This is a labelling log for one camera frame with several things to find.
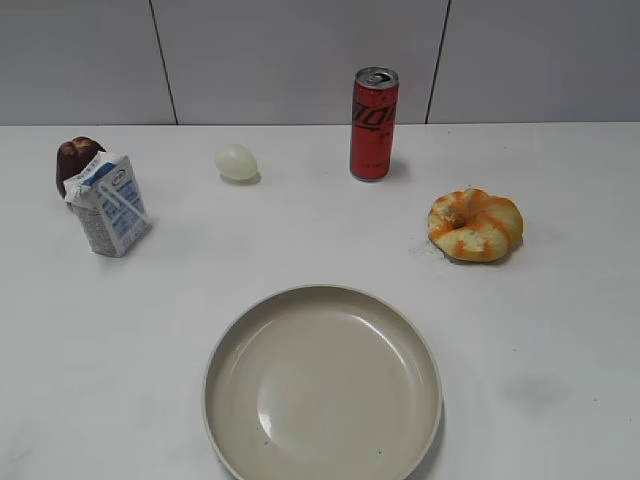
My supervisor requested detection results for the beige round plate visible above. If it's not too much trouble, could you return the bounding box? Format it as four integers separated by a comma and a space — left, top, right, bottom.
201, 285, 443, 479

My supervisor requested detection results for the red soda can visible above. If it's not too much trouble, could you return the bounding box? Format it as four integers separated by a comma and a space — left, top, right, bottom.
349, 66, 399, 181

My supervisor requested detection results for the blue white milk carton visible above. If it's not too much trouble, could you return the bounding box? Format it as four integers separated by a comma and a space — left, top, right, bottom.
63, 152, 152, 258

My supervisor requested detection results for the orange glazed donut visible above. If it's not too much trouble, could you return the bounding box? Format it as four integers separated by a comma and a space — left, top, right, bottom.
427, 188, 524, 263

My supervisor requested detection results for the white egg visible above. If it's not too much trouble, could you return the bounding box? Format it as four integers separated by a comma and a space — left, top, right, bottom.
214, 144, 258, 182

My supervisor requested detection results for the dark red wax apple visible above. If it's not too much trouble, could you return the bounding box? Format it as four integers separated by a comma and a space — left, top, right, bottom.
56, 136, 106, 199

